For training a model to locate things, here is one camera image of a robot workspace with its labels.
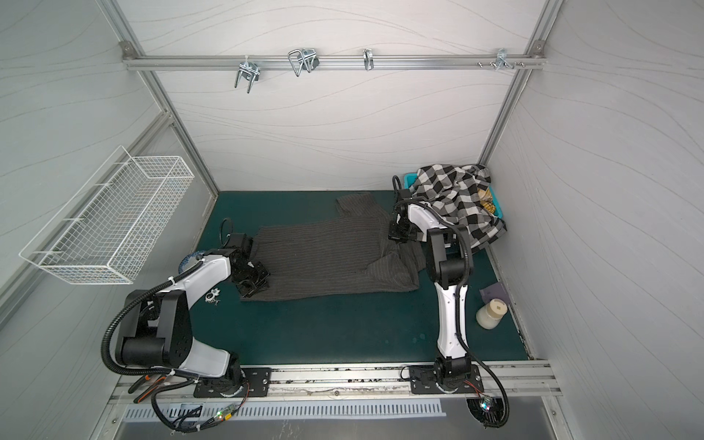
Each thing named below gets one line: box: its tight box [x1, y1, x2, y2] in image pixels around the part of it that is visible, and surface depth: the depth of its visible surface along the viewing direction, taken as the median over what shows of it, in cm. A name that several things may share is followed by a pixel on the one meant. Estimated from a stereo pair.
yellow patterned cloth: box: [477, 187, 496, 215], surface depth 106 cm
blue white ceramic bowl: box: [177, 251, 205, 275], surface depth 95 cm
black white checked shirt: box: [412, 164, 507, 251], surface depth 106 cm
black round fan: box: [466, 396, 506, 426], surface depth 73 cm
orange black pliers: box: [128, 374, 168, 404], surface depth 73 cm
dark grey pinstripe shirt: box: [240, 191, 427, 302], surface depth 100 cm
